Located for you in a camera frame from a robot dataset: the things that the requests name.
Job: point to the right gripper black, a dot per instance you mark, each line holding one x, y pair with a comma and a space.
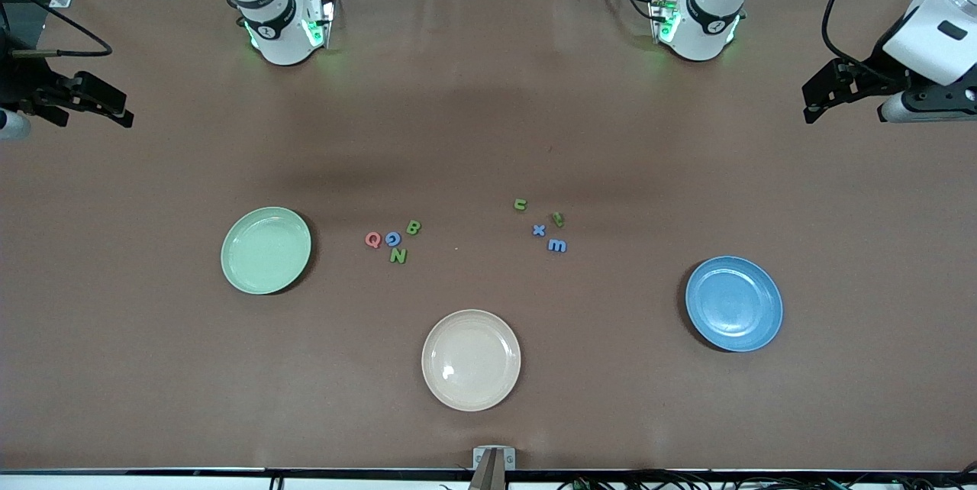
17, 79

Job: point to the large table cover mat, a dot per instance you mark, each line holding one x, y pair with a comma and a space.
488, 131

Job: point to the green foam letter p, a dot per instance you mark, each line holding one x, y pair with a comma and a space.
558, 219

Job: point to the pink foam letter Q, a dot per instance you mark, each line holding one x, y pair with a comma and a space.
368, 240

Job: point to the beige plate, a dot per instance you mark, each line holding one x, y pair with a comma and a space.
471, 360

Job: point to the green foam letter B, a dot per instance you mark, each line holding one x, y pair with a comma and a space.
412, 228

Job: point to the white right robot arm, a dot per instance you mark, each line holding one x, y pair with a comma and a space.
278, 43

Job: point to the metal base connector bracket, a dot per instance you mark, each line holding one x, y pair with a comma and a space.
327, 17
658, 13

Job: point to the blue plate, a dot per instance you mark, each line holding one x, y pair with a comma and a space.
733, 304

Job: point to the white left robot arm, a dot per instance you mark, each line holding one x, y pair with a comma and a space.
706, 43

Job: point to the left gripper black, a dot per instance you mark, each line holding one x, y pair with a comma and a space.
868, 75

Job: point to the green plate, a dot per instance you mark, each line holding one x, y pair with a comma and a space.
266, 250

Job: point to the blue foam letter m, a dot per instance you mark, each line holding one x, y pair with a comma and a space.
557, 246

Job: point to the green foam letter N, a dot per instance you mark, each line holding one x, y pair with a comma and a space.
398, 255

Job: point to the blue foam letter G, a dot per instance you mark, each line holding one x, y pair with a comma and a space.
388, 240

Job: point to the small metal mounting bracket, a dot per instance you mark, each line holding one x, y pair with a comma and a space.
478, 453

